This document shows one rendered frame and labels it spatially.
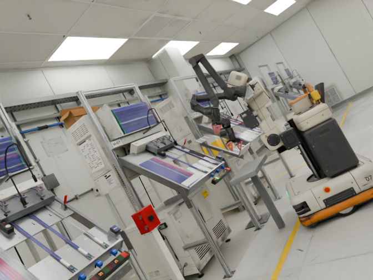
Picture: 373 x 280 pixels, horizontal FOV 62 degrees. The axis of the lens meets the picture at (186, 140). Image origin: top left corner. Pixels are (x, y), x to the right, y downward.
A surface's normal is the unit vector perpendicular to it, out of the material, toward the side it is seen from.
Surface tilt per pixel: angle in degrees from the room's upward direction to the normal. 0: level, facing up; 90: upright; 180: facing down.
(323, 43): 90
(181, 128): 90
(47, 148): 90
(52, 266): 47
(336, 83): 90
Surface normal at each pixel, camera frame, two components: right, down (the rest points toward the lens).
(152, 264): -0.51, 0.25
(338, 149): -0.23, 0.09
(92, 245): 0.19, -0.90
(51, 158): 0.72, -0.42
